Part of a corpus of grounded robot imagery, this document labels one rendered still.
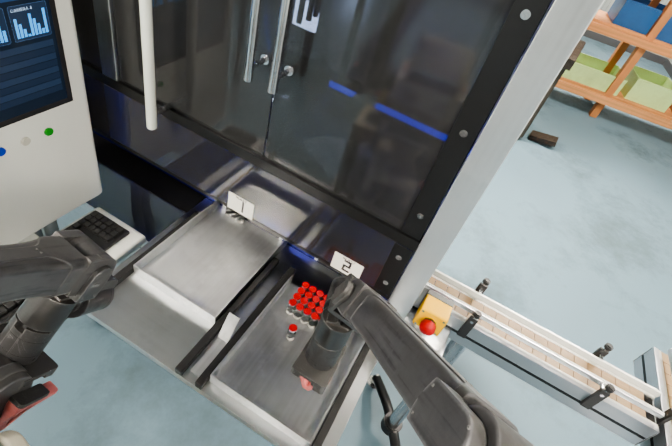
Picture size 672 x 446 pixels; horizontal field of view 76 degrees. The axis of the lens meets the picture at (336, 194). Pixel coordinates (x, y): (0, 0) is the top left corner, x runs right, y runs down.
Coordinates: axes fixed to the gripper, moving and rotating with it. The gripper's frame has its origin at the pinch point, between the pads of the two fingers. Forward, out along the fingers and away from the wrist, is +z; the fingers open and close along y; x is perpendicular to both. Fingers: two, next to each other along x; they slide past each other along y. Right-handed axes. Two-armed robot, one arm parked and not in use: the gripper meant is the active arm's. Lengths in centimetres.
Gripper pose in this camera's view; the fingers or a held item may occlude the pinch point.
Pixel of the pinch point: (307, 385)
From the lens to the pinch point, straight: 87.7
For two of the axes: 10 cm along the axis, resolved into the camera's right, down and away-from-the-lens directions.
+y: 4.0, -3.9, 8.3
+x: -8.6, -4.6, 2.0
